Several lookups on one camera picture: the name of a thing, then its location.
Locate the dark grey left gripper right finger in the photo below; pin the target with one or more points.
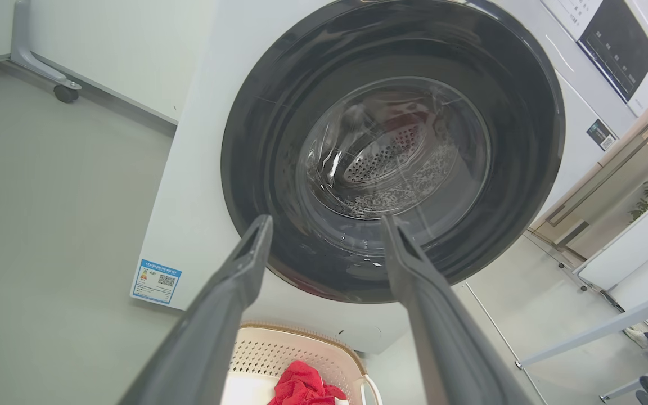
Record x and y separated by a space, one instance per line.
442 332

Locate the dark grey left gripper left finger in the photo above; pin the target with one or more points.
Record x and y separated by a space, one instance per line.
211 332

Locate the cream perforated laundry basket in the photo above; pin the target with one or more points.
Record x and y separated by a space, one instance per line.
279 354

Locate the blue energy label sticker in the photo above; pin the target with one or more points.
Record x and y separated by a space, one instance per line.
156 281

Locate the red garment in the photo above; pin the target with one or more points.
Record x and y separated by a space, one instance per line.
301 387

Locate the white front-load washing machine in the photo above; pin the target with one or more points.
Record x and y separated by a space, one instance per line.
200 185

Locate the round black washing machine door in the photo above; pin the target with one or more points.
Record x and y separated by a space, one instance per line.
279 135

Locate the white cabinet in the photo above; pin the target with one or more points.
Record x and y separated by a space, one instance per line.
636 247

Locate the small black sticker with QR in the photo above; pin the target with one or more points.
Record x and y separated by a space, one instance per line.
601 135

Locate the grey partition foot with caster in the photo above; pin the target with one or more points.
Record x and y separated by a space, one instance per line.
37 59

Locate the black washer control panel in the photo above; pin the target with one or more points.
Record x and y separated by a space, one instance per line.
619 45

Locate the white table frame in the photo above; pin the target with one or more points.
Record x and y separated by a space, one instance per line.
605 332

